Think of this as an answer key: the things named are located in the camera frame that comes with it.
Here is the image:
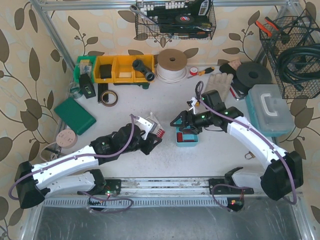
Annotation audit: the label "glass jar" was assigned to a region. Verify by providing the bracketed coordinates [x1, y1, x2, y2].
[69, 83, 83, 99]

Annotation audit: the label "teal clear toolbox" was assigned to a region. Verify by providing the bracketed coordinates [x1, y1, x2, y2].
[245, 84, 295, 137]

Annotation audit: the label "green plastic bin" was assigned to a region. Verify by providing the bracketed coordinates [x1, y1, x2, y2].
[73, 56, 97, 83]

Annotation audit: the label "white four-peg base plate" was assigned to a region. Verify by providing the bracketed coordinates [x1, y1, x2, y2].
[147, 112, 162, 132]

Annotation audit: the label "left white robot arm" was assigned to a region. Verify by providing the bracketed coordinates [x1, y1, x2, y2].
[8, 123, 162, 209]

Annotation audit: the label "beige work glove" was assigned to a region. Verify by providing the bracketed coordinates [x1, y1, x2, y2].
[204, 72, 234, 102]

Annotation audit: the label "teal plastic parts tray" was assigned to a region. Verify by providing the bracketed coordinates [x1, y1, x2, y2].
[175, 127, 199, 147]

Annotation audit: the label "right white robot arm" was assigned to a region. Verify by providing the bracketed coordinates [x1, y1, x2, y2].
[170, 90, 304, 204]

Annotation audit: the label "small metal carabiner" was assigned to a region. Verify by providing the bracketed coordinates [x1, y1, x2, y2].
[244, 151, 255, 160]

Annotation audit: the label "black disc spool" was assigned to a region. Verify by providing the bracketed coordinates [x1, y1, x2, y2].
[231, 61, 272, 94]

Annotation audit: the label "large red spring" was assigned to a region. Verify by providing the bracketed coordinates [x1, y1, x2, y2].
[156, 129, 165, 138]

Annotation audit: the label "wire basket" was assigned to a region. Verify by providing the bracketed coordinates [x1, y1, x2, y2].
[259, 15, 320, 99]
[130, 0, 217, 42]

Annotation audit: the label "black green device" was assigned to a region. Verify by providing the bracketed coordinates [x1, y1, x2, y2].
[78, 73, 96, 99]

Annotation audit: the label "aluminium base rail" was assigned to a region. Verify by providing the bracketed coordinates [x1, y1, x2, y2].
[77, 176, 303, 208]

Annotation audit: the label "green flat case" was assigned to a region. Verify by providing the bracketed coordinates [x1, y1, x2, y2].
[54, 97, 97, 136]

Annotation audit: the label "top wire basket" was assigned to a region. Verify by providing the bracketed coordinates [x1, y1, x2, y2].
[130, 0, 217, 42]

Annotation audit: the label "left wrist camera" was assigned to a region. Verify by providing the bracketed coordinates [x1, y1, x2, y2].
[136, 117, 158, 138]

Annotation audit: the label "red springs in tray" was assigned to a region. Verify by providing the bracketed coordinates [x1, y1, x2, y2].
[176, 132, 198, 143]

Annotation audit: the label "yellow plastic bin row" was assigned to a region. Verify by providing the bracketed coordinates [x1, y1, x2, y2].
[93, 54, 155, 84]

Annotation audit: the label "red tape roll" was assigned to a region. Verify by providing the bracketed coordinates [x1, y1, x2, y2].
[189, 66, 198, 76]

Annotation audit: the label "white cable spool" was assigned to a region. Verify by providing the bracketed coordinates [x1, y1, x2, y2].
[156, 48, 188, 84]

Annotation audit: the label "right wire basket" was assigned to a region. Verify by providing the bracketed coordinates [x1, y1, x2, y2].
[259, 15, 320, 99]

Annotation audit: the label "black coiled hose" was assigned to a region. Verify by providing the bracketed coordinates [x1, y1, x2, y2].
[277, 14, 320, 86]

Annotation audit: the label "black pipe fitting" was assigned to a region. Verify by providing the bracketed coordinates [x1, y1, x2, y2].
[132, 59, 155, 82]

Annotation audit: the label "orange handled pliers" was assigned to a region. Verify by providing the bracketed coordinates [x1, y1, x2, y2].
[254, 16, 280, 38]

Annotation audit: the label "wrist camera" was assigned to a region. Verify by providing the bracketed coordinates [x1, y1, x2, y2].
[136, 117, 158, 138]
[186, 97, 200, 115]

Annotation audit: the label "brown tape roll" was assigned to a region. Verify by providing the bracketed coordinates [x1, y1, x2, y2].
[100, 90, 119, 107]

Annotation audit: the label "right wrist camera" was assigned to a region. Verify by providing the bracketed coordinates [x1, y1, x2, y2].
[186, 97, 200, 115]

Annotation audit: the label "round pink power strip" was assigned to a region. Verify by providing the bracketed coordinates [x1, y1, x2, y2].
[55, 128, 78, 149]

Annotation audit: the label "yellow black screwdriver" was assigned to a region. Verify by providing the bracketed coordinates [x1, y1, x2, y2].
[187, 67, 215, 79]

